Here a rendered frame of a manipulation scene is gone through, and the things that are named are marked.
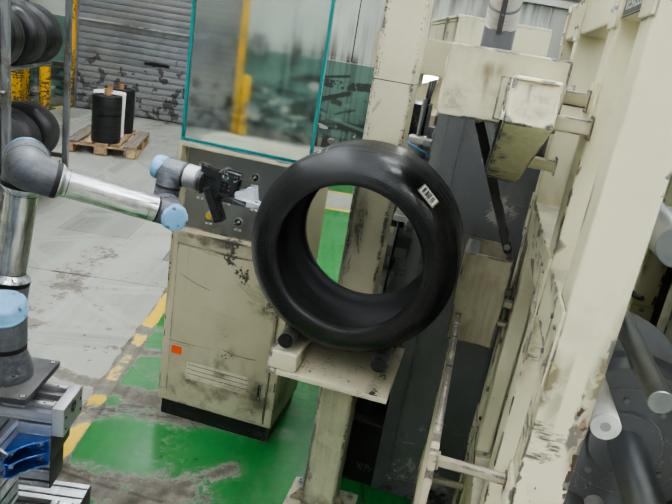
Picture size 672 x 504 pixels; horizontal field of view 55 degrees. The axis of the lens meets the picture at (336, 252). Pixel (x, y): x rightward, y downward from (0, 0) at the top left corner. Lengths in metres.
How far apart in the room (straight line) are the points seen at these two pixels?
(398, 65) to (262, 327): 1.27
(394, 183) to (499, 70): 0.45
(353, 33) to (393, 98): 8.81
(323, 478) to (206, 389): 0.73
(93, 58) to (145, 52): 0.86
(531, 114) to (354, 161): 0.57
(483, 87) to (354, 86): 9.42
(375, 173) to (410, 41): 0.51
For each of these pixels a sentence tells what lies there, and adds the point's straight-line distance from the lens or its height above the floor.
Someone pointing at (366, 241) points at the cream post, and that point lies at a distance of 2.12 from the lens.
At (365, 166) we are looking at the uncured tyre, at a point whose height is 1.45.
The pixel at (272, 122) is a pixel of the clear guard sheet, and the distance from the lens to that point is 2.55.
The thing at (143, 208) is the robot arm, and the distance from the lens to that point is 1.86.
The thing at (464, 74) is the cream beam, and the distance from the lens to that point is 1.39.
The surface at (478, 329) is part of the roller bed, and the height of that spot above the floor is 0.96.
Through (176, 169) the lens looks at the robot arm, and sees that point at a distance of 1.97.
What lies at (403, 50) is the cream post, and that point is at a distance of 2.03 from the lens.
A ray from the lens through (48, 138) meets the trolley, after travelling 6.04.
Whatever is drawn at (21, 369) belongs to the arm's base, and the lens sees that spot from 2.00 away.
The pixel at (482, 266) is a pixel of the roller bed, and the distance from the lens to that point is 2.03.
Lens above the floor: 1.75
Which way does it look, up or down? 18 degrees down
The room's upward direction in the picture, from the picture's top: 10 degrees clockwise
